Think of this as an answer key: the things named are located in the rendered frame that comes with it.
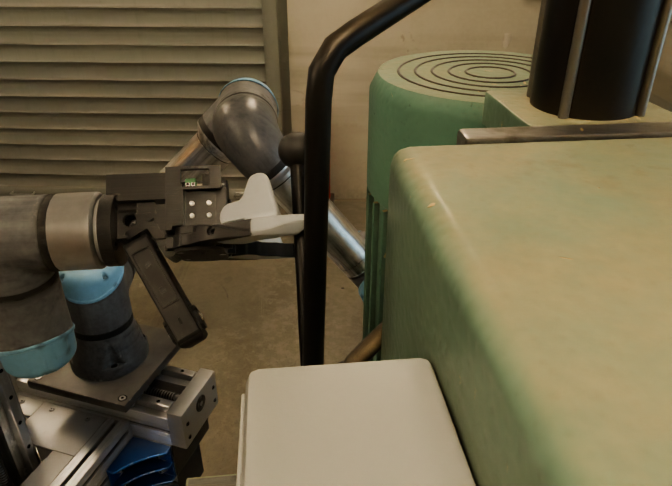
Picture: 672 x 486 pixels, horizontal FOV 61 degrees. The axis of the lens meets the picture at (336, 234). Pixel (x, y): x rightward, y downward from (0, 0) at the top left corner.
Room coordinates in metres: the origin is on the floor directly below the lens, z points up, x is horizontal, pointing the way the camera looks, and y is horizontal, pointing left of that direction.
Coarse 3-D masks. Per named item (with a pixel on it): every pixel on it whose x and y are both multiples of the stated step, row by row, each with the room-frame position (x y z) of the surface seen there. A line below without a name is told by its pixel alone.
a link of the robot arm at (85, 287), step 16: (64, 272) 0.88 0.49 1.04; (80, 272) 0.88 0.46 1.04; (96, 272) 0.88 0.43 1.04; (112, 272) 0.89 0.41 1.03; (128, 272) 0.96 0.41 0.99; (64, 288) 0.87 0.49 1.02; (80, 288) 0.86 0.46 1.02; (96, 288) 0.87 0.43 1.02; (112, 288) 0.88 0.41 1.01; (128, 288) 0.94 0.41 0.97; (80, 304) 0.86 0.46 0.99; (96, 304) 0.86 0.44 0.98; (112, 304) 0.88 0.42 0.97; (128, 304) 0.92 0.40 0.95; (80, 320) 0.86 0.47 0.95; (96, 320) 0.86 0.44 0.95; (112, 320) 0.87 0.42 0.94
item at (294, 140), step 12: (300, 132) 0.52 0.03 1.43; (288, 144) 0.50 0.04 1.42; (300, 144) 0.50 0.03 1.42; (288, 156) 0.50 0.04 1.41; (300, 156) 0.50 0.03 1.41; (300, 168) 0.50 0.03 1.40; (300, 180) 0.49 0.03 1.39; (300, 192) 0.48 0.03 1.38; (300, 204) 0.47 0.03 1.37; (300, 240) 0.45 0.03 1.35; (300, 252) 0.45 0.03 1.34; (300, 264) 0.44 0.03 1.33; (300, 276) 0.43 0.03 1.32; (300, 288) 0.43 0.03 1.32; (300, 300) 0.42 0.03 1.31; (300, 312) 0.41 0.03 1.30; (300, 324) 0.41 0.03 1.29; (300, 336) 0.40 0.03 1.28; (300, 348) 0.39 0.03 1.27; (300, 360) 0.39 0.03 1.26
